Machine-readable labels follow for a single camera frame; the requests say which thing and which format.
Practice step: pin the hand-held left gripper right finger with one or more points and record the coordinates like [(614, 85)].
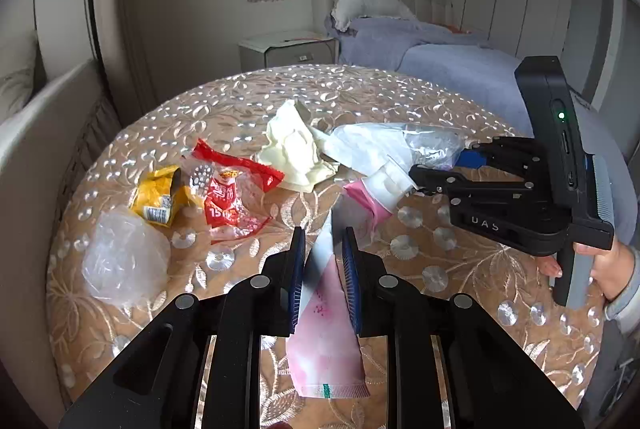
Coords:
[(350, 279)]

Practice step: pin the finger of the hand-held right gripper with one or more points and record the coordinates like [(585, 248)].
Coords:
[(470, 158), (440, 179)]

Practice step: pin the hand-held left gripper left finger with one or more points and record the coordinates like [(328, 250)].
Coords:
[(297, 274)]

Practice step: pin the torn pink white wrapper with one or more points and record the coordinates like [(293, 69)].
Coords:
[(385, 184)]

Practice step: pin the pink and white sachet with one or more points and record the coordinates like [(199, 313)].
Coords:
[(325, 339)]

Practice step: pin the person's right forearm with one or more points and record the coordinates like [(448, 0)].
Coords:
[(627, 304)]

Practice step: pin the person's right hand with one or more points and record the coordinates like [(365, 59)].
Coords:
[(607, 269)]

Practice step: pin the clear bag with black print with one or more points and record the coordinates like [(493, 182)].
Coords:
[(380, 141)]

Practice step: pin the red and clear wrapper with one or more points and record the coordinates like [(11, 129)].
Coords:
[(225, 199)]

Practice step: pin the cream crumpled tissue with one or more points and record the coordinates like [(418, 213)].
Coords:
[(295, 149)]

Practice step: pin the yellow snack wrapper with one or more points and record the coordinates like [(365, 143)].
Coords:
[(152, 194)]

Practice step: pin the person's grey clothing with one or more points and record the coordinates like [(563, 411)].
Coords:
[(610, 369)]

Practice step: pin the clear crumpled plastic wrapper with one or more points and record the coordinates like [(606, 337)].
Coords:
[(125, 259)]

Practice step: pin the round patterned table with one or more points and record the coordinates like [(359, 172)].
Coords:
[(200, 119)]

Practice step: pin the white bed pillow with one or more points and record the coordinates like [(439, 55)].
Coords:
[(365, 4)]

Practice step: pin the white nightstand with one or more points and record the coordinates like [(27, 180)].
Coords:
[(280, 54)]

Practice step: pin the beige cushion pillow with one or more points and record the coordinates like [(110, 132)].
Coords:
[(17, 84)]

